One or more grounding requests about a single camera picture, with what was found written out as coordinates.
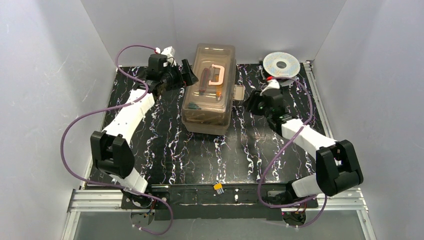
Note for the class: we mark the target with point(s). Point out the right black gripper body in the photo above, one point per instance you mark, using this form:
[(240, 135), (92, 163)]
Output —
[(253, 103)]

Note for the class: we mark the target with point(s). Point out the aluminium frame rail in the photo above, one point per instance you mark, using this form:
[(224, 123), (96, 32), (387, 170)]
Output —
[(183, 166)]

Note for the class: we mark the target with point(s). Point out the red utility knife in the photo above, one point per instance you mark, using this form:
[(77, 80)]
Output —
[(204, 80)]

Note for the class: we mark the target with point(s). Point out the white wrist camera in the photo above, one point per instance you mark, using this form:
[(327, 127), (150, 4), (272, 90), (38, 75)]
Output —
[(169, 52), (272, 87)]

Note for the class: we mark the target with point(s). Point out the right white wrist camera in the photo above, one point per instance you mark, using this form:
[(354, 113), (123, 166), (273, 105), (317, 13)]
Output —
[(272, 87)]

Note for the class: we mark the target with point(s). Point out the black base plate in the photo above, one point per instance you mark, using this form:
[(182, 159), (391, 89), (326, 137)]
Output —
[(239, 200)]

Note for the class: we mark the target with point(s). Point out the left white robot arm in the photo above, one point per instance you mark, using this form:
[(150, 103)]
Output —
[(110, 148)]

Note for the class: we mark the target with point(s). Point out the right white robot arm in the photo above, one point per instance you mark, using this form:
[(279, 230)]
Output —
[(337, 166)]

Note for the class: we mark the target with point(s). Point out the beige plastic tool box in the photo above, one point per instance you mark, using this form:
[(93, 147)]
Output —
[(216, 104)]

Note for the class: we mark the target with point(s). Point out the green stubby screwdriver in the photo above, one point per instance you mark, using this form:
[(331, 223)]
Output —
[(193, 106)]

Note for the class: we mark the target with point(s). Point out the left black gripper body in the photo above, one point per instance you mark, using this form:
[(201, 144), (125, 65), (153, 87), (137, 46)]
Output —
[(180, 76)]

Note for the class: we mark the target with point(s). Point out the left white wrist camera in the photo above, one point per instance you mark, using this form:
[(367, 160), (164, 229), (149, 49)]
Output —
[(169, 52)]

